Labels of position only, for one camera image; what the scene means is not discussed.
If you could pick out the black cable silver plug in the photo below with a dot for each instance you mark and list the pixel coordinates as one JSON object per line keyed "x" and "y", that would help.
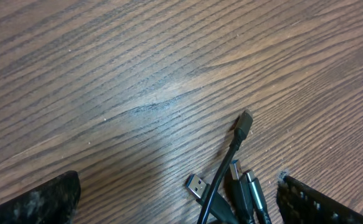
{"x": 258, "y": 198}

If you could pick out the black USB-A cable blue insert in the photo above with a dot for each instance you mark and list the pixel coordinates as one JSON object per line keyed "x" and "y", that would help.
{"x": 220, "y": 209}

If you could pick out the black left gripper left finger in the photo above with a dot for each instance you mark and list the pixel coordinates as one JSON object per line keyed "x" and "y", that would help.
{"x": 54, "y": 201}

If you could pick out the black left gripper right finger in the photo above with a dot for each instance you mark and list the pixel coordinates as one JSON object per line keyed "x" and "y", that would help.
{"x": 298, "y": 203}

